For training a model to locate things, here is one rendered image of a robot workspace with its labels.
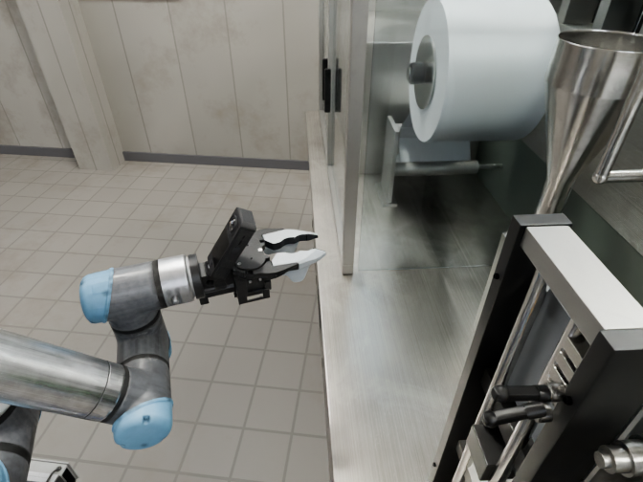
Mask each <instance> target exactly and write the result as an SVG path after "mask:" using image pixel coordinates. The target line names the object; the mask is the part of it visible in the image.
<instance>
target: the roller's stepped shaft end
mask: <svg viewBox="0 0 643 482"><path fill-rule="evenodd" d="M594 460H595V463H596V465H597V466H598V467H599V468H600V469H604V470H605V471H606V472H607V473H609V474H618V473H621V474H622V475H624V476H625V477H642V478H643V434H633V435H631V436H630V437H629V439H626V440H614V441H612V442H611V444H610V445H601V446H600V447H599V449H598V451H595V452H594Z"/></svg>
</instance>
